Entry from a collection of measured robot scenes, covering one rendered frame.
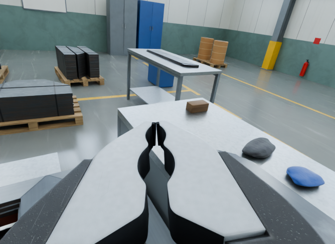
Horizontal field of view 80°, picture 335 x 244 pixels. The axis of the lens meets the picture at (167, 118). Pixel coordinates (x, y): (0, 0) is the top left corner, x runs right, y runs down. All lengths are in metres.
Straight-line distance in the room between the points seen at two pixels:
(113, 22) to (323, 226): 7.88
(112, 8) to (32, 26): 2.66
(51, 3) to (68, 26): 0.78
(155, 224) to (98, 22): 8.18
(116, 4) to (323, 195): 7.83
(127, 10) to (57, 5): 2.27
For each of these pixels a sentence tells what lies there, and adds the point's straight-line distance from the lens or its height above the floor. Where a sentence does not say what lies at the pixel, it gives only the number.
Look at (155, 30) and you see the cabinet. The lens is 8.70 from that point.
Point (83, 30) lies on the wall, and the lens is 8.55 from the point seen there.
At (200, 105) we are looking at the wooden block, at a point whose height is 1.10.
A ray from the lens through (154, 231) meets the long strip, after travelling 0.78.
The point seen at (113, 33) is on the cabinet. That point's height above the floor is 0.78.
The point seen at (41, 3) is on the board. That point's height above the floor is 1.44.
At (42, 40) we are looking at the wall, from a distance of 8.49.
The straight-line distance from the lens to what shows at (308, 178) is 0.87.
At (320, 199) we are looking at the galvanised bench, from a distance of 0.85.
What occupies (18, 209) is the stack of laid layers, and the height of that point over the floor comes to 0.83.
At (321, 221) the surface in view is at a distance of 0.74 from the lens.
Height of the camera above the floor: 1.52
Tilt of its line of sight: 27 degrees down
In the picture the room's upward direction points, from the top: 7 degrees clockwise
